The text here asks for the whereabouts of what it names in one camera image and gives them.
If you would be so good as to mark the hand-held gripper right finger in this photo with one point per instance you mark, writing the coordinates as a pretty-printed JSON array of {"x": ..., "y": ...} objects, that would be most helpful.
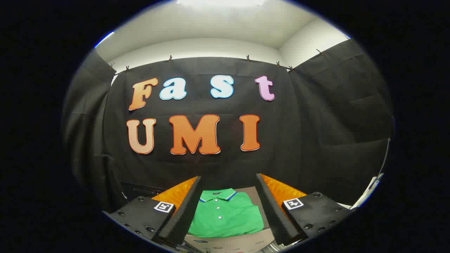
[{"x": 272, "y": 211}]

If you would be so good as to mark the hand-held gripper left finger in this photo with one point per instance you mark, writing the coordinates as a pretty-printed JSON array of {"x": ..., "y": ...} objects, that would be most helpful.
[{"x": 186, "y": 211}]

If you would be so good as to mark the green polo shirt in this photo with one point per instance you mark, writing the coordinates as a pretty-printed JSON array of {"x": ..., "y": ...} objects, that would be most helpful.
[{"x": 225, "y": 218}]

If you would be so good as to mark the grey cabinet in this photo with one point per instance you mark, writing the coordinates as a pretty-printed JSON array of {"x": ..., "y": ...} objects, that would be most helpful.
[{"x": 228, "y": 245}]

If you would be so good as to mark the black backdrop cloth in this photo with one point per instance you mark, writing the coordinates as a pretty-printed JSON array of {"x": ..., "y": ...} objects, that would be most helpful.
[{"x": 309, "y": 140}]

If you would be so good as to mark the white board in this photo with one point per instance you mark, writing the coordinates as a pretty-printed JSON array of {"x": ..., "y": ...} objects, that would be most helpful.
[{"x": 367, "y": 195}]

